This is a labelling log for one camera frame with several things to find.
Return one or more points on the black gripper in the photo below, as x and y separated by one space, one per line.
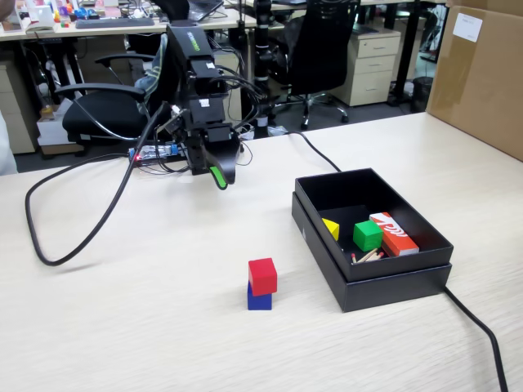
206 112

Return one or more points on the red wooden cube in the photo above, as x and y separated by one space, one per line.
262 277

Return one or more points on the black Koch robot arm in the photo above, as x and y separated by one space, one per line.
181 53

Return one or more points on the blue wooden cube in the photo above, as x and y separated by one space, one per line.
259 303

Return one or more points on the green wooden cube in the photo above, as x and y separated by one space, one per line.
367 237

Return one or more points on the beige drawer cabinet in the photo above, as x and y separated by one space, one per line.
372 65
16 122
235 110

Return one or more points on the blue controller circuit board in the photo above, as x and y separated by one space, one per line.
157 152

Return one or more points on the thick black stand pole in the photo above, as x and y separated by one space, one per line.
261 81

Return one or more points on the striped cloth garment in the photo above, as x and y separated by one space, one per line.
153 73

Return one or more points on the thin black stand pole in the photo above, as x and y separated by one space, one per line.
243 49

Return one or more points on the black office chair with armrests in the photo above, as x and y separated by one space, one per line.
102 114

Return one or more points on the yellow wooden wedge block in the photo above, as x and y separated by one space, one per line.
333 230

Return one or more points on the dark laptop computer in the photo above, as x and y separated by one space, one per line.
204 10

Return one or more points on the black mesh office chair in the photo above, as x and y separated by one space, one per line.
318 49

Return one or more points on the white stacked boxes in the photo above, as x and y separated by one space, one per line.
51 130

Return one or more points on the black computer keyboard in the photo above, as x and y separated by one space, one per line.
114 23

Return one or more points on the wooden match red head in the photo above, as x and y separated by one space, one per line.
365 256
374 258

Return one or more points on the black cardboard box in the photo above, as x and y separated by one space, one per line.
408 204

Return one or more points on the orange white matchbox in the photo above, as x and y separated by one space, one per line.
398 241

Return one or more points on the colourful toy pile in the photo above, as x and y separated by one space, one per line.
65 8

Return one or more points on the black waste bin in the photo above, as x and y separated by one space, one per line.
421 96

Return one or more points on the white desk device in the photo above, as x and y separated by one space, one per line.
41 18

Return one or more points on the black open box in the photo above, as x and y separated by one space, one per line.
392 292

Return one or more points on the framed desk picture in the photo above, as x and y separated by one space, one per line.
12 26

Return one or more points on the large brown cardboard box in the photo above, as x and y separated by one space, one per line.
478 81

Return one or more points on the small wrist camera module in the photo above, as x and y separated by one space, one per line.
171 122

